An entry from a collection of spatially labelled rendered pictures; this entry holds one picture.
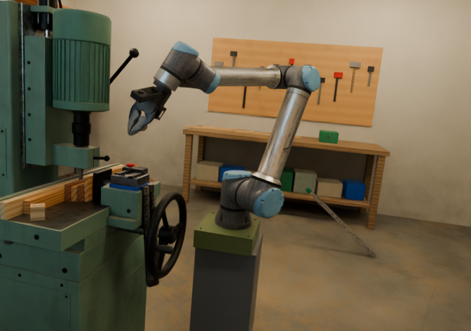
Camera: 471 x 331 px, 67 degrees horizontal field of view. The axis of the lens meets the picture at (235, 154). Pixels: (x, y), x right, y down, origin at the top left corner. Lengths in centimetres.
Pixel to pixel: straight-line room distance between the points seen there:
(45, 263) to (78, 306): 16
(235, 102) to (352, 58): 148
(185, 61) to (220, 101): 326
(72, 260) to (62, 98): 50
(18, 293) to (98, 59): 77
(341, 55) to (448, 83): 122
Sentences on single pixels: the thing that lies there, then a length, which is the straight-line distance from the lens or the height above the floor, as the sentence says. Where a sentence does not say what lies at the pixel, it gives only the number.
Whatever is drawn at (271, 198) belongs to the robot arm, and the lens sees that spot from 161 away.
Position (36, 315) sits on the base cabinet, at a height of 57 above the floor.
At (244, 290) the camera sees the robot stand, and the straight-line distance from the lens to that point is 184.
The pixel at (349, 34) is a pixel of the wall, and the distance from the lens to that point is 451.
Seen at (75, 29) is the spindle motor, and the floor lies 145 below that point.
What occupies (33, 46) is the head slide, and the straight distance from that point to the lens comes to 135.
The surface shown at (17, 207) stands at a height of 92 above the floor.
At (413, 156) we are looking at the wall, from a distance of 465.
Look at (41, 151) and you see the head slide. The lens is 135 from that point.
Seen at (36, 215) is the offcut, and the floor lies 92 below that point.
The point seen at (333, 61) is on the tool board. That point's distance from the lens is 444.
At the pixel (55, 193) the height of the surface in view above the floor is 94.
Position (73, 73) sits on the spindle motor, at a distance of 124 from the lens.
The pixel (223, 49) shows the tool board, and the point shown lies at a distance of 456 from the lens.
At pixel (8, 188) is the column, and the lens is 142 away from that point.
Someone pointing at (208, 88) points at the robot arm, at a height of 131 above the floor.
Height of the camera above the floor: 130
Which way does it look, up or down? 10 degrees down
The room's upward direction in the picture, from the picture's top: 5 degrees clockwise
